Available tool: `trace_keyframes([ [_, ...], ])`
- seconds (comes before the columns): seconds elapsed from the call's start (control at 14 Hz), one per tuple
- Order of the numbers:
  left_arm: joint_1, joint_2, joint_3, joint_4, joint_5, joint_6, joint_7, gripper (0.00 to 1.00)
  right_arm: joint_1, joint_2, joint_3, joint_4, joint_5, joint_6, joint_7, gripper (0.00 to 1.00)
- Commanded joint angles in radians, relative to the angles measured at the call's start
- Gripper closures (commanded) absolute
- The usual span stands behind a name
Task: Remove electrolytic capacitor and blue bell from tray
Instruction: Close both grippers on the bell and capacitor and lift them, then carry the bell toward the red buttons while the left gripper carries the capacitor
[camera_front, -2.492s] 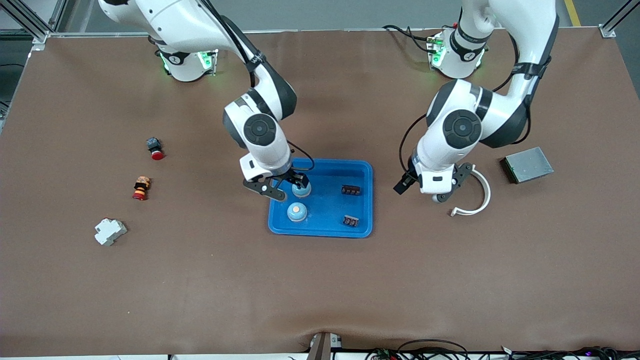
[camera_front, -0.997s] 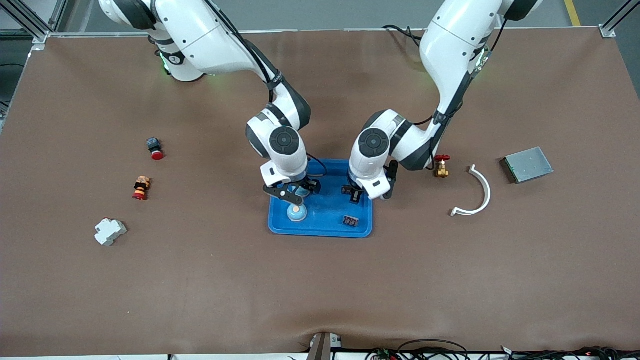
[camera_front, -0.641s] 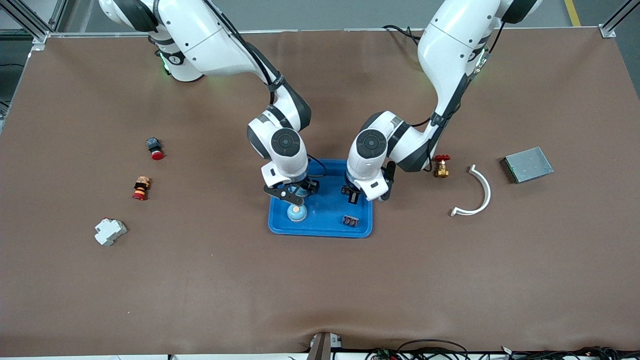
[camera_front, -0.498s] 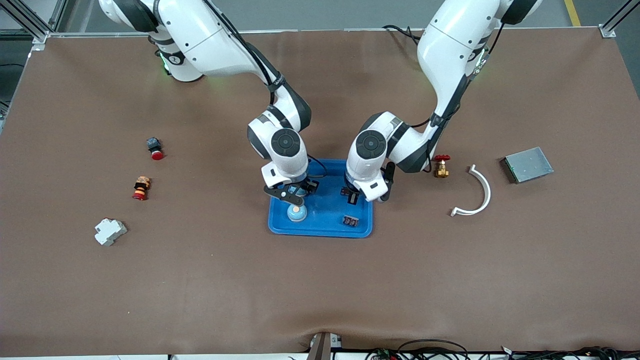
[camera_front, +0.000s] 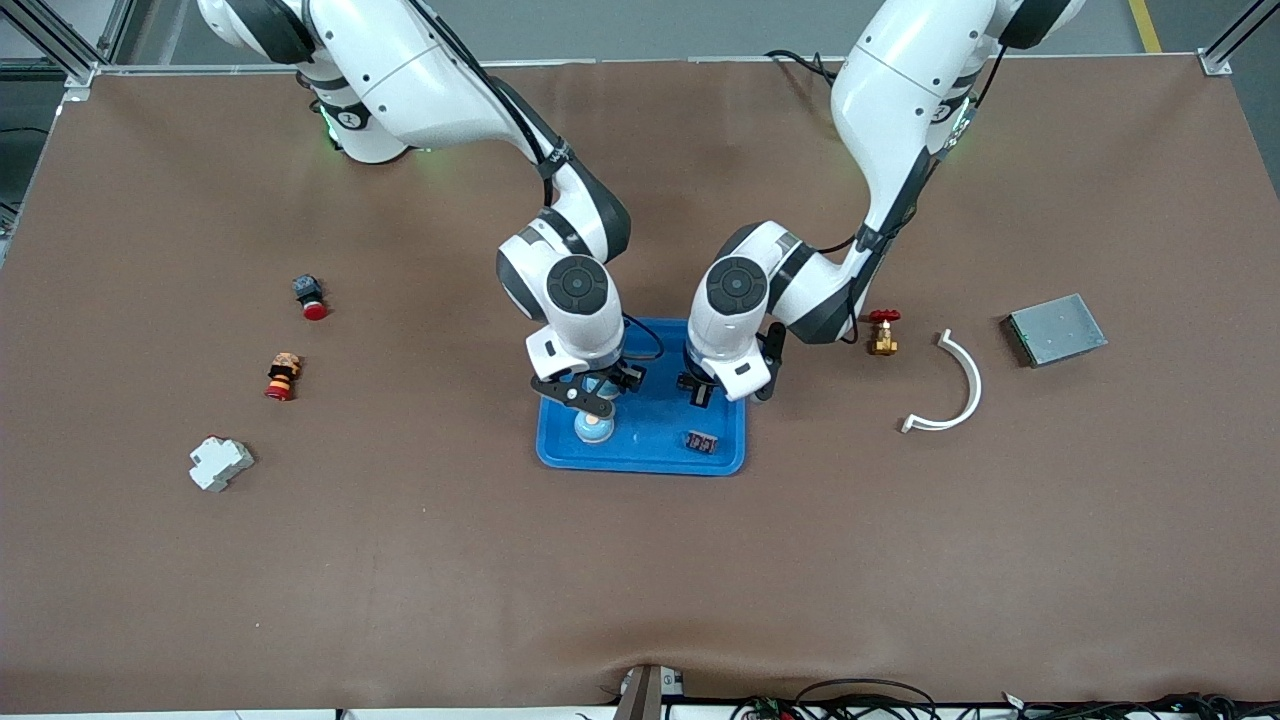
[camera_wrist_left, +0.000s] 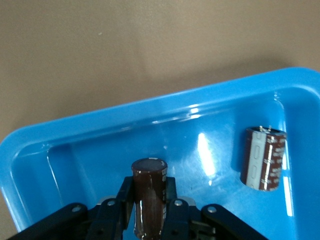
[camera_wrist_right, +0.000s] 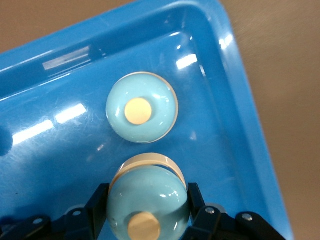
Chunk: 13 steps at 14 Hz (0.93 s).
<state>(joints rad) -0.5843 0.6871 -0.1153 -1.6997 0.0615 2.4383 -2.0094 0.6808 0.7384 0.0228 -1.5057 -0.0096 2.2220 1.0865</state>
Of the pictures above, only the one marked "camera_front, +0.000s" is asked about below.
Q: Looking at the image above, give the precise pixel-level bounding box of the black cable bundle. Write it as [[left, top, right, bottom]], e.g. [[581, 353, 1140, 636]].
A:
[[1000, 690, 1280, 720]]

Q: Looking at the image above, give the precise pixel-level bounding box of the aluminium frame post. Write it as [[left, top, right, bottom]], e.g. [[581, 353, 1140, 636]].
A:
[[1198, 0, 1280, 77], [0, 0, 136, 103]]

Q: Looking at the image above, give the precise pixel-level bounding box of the red yellow push button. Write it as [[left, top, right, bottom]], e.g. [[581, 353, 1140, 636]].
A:
[[264, 352, 303, 402]]

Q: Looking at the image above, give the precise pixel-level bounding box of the white circuit breaker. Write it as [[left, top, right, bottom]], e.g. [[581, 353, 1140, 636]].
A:
[[188, 436, 256, 493]]

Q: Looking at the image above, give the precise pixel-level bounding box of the brown table mat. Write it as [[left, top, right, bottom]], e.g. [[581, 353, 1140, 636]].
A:
[[0, 55, 1280, 713]]

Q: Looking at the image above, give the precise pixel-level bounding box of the grey metal clamp bracket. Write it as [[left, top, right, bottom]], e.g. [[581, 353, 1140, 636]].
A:
[[612, 663, 687, 720]]

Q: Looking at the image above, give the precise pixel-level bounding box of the blue plastic tray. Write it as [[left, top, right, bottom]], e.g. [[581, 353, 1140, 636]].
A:
[[536, 315, 748, 477]]

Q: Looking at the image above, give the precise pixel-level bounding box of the black base cable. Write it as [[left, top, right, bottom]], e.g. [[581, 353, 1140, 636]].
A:
[[765, 48, 843, 89]]

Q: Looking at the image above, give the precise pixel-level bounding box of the black looped cable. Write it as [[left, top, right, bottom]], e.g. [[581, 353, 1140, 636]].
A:
[[795, 678, 941, 720]]

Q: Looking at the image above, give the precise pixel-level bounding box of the grey metal box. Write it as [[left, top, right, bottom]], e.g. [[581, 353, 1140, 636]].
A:
[[1002, 293, 1109, 369]]

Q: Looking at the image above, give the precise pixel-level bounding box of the white curved plastic clip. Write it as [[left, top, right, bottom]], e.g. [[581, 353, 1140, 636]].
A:
[[900, 329, 984, 434]]

